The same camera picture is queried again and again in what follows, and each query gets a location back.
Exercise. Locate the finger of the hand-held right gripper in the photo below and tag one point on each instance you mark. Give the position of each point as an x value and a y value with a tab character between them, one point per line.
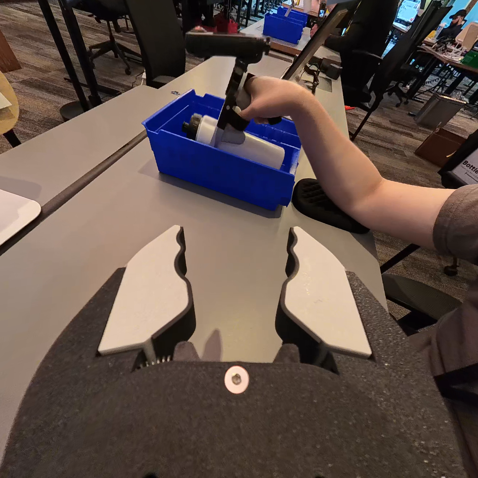
234	137

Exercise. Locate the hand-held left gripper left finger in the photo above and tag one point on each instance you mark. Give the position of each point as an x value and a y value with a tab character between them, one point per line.
149	298

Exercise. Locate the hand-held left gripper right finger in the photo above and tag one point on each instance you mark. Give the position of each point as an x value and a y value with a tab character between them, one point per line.
325	298

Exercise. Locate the white bottle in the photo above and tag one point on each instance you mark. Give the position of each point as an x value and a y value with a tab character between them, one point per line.
257	149

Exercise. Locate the blue plastic bin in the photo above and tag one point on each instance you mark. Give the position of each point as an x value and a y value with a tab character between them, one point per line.
283	28
224	175

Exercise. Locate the black bottle lid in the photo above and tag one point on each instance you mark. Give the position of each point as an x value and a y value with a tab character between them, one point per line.
190	127

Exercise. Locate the person's right forearm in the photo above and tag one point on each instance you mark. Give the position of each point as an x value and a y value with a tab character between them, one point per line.
354	168

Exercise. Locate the person's right hand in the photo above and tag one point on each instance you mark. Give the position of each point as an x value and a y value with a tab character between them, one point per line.
280	101

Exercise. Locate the red object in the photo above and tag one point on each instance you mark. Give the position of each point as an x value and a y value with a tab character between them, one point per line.
226	27

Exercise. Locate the black desk panel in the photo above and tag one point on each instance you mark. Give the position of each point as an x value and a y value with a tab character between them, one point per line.
157	37

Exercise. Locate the dark tilted stand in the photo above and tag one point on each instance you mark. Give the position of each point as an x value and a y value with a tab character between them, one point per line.
319	41

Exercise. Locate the black wrist rest pad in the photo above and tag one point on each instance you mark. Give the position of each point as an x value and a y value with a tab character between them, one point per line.
317	201

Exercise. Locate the black office chair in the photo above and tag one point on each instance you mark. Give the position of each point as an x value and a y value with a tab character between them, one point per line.
101	5
369	44

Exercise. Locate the white sign stand base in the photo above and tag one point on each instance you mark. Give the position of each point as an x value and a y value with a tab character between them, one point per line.
15	213

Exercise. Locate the brown cardboard box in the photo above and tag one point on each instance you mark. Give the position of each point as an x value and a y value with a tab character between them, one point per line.
438	147

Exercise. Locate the black sign holder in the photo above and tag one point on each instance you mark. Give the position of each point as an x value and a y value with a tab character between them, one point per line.
466	170

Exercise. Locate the grey trash can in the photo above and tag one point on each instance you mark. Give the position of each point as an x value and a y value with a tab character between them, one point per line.
440	110

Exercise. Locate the green box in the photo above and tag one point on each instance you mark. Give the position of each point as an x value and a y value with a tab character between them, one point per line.
470	59

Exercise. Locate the black table frame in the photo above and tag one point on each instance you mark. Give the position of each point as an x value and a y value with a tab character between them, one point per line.
80	110

